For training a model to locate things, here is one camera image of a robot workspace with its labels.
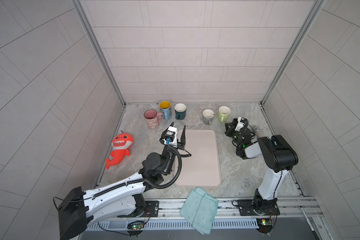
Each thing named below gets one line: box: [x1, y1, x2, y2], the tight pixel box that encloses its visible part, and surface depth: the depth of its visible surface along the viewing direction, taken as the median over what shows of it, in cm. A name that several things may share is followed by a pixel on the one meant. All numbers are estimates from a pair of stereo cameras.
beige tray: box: [174, 129, 222, 187], surface depth 87 cm
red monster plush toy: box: [106, 130, 134, 170], surface depth 87 cm
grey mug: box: [202, 109, 215, 126], surface depth 101 cm
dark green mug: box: [174, 103, 187, 120], surface depth 103 cm
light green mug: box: [218, 105, 231, 122], surface depth 103 cm
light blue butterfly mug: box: [159, 100, 172, 121], surface depth 103 cm
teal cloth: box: [179, 187, 219, 235], surface depth 72 cm
